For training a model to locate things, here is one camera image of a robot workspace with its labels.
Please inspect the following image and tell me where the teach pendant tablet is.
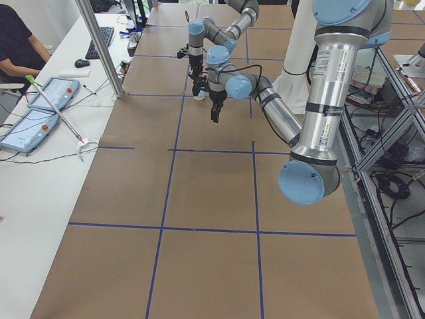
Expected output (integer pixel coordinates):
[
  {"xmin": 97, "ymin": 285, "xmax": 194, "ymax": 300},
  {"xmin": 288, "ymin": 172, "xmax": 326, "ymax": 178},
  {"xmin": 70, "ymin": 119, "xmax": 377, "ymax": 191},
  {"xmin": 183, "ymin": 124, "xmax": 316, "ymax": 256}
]
[
  {"xmin": 1, "ymin": 108, "xmax": 59, "ymax": 154},
  {"xmin": 28, "ymin": 76, "xmax": 80, "ymax": 111}
]

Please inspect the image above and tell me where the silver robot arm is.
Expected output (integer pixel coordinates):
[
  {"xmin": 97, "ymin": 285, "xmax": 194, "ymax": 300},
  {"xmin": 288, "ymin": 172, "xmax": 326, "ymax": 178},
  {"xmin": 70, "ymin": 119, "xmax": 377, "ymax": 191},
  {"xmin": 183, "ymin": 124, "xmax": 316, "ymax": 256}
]
[
  {"xmin": 189, "ymin": 1, "xmax": 393, "ymax": 205},
  {"xmin": 177, "ymin": 0, "xmax": 260, "ymax": 80}
]

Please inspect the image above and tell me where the grabber stick with green handle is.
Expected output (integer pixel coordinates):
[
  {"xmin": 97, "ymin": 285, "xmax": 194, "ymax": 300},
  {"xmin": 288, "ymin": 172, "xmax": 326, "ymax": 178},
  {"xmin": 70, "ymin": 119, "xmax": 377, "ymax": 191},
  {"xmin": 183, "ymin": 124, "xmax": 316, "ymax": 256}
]
[{"xmin": 25, "ymin": 75, "xmax": 99, "ymax": 162}]

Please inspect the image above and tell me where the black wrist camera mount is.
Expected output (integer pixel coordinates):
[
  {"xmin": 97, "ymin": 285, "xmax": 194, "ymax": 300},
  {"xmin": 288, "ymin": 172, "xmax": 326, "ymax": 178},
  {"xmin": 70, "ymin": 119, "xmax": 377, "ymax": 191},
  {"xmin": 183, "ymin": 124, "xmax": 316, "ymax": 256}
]
[{"xmin": 192, "ymin": 76, "xmax": 208, "ymax": 96}]

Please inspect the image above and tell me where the white and blue bell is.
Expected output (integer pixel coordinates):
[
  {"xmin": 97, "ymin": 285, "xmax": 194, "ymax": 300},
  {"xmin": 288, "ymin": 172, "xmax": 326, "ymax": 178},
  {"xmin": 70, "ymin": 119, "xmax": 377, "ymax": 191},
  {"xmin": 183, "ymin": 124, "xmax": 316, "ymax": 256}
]
[{"xmin": 193, "ymin": 91, "xmax": 205, "ymax": 100}]

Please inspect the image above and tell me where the black computer mouse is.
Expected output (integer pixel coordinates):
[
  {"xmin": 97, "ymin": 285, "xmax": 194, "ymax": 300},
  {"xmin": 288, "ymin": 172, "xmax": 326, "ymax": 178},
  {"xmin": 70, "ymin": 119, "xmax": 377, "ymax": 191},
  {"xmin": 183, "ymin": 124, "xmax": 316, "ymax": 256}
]
[{"xmin": 74, "ymin": 58, "xmax": 90, "ymax": 68}]

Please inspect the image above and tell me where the black computer keyboard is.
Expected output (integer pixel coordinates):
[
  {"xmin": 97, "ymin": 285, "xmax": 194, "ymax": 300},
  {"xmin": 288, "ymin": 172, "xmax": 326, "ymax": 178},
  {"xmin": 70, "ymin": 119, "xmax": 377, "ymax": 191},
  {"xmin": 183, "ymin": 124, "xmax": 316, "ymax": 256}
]
[{"xmin": 84, "ymin": 26, "xmax": 115, "ymax": 60}]

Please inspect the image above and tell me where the brown paper table cover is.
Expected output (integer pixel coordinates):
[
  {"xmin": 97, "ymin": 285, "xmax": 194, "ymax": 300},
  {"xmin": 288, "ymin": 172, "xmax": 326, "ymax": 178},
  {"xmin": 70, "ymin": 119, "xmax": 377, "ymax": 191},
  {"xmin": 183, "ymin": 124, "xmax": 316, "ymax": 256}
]
[{"xmin": 31, "ymin": 4, "xmax": 379, "ymax": 318}]

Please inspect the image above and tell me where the stack of books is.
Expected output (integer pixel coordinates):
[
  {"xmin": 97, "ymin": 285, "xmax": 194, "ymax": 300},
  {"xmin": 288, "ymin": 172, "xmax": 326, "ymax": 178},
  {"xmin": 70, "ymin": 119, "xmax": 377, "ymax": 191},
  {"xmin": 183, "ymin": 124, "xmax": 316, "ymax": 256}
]
[{"xmin": 347, "ymin": 66, "xmax": 387, "ymax": 105}]

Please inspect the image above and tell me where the seated person in black shirt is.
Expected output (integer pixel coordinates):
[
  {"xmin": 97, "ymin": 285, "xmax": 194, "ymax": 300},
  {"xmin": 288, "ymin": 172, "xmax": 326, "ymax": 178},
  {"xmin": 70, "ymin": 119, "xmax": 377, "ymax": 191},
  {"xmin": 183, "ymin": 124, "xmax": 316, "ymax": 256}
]
[{"xmin": 1, "ymin": 4, "xmax": 50, "ymax": 94}]

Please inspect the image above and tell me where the upper teach pendant tablet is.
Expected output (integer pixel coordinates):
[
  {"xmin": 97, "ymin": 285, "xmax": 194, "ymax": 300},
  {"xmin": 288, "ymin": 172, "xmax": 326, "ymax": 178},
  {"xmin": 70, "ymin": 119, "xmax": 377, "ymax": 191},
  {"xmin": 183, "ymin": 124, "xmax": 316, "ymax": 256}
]
[{"xmin": 28, "ymin": 76, "xmax": 80, "ymax": 111}]

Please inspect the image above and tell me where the lower teach pendant tablet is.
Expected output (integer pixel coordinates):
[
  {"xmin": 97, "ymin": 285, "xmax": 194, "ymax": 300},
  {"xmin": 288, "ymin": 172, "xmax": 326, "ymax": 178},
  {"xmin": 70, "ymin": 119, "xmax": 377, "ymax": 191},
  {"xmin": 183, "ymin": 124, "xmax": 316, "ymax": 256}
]
[{"xmin": 1, "ymin": 108, "xmax": 59, "ymax": 154}]

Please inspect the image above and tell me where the aluminium frame post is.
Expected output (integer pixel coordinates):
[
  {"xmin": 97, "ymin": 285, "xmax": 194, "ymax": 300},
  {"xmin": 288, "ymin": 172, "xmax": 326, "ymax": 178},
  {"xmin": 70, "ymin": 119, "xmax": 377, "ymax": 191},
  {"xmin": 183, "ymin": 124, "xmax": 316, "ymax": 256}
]
[{"xmin": 76, "ymin": 0, "xmax": 124, "ymax": 98}]

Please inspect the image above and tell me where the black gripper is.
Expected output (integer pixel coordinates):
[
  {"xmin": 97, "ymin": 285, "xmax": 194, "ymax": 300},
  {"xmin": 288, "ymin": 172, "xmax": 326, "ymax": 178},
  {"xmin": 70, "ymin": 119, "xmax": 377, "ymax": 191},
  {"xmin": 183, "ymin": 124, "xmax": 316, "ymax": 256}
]
[
  {"xmin": 209, "ymin": 90, "xmax": 227, "ymax": 123},
  {"xmin": 189, "ymin": 54, "xmax": 203, "ymax": 79}
]

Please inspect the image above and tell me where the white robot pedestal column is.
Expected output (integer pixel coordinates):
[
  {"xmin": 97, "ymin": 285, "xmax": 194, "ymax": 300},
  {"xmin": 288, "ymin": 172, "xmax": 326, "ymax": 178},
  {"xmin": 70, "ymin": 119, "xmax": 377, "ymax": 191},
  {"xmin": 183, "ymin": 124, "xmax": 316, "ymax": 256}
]
[{"xmin": 273, "ymin": 0, "xmax": 317, "ymax": 114}]

